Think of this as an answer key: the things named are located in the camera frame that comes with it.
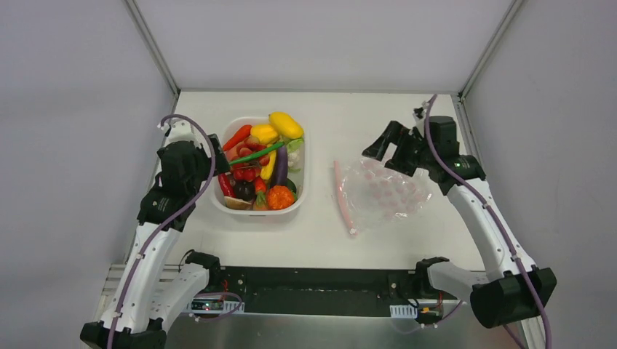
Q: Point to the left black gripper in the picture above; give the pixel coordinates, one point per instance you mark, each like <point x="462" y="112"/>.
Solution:
<point x="215" y="158"/>

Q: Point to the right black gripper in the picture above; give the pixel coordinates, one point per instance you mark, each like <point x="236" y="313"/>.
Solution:
<point x="404" y="146"/>

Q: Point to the red cherry bunch green stem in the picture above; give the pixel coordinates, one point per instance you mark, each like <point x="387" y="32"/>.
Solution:
<point x="249" y="156"/>

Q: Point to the clear pink-dotted zip bag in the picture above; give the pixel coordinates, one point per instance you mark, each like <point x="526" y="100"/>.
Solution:
<point x="370" y="195"/>

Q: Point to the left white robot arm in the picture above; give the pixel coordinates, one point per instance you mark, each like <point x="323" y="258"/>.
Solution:
<point x="136" y="317"/>

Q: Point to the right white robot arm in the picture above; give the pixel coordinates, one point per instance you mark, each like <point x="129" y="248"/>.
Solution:
<point x="512" y="287"/>

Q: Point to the white plastic food bin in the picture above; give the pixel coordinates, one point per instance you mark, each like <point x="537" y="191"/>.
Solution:
<point x="301" y="179"/>

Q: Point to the red chili pepper toy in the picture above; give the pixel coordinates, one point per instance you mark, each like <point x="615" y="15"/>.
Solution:
<point x="226" y="186"/>

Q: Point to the brown mushroom slice toy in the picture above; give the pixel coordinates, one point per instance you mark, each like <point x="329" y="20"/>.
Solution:
<point x="237" y="203"/>

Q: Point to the yellow banana toy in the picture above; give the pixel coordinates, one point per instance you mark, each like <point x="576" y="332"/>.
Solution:
<point x="267" y="170"/>

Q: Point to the yellow bell pepper toy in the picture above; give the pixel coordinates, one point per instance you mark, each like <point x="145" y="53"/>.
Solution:
<point x="265" y="133"/>

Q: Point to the purple eggplant toy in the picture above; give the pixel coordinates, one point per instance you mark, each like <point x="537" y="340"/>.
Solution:
<point x="280" y="173"/>

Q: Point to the orange pumpkin toy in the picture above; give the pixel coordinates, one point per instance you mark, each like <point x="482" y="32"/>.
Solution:
<point x="280" y="197"/>

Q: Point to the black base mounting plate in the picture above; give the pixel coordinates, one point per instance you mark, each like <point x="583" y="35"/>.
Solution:
<point x="321" y="292"/>

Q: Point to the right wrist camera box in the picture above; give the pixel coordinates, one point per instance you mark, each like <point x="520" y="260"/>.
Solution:
<point x="419" y="114"/>

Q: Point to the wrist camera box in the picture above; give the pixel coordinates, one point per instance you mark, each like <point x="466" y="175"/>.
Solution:
<point x="419" y="114"/>
<point x="178" y="130"/>

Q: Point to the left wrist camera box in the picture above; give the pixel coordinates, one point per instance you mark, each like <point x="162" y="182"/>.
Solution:
<point x="178" y="130"/>

